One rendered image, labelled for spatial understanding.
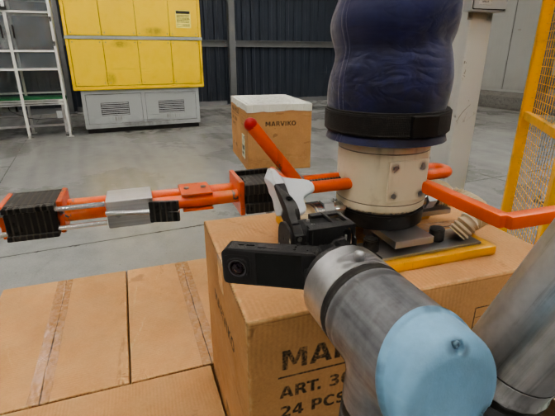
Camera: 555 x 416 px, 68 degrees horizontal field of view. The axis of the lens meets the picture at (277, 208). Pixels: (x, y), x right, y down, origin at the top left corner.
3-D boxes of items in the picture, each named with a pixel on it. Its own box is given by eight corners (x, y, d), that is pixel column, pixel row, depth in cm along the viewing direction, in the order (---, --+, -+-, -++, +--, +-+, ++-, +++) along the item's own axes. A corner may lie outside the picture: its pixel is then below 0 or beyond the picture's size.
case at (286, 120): (232, 151, 307) (230, 95, 293) (284, 148, 317) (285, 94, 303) (248, 172, 253) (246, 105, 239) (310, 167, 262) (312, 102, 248)
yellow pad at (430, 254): (457, 234, 86) (462, 211, 85) (495, 254, 78) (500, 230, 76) (307, 259, 76) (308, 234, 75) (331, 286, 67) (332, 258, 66)
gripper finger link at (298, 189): (300, 167, 60) (320, 219, 55) (260, 171, 58) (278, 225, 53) (305, 152, 57) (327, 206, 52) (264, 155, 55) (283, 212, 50)
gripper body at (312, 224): (331, 257, 57) (379, 304, 46) (272, 267, 54) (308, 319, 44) (334, 205, 54) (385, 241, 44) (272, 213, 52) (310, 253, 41)
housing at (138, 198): (153, 210, 72) (150, 185, 70) (155, 224, 66) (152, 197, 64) (110, 215, 70) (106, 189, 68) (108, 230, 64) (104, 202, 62)
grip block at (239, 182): (272, 194, 80) (272, 164, 78) (289, 211, 71) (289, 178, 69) (229, 199, 77) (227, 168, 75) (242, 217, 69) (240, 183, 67)
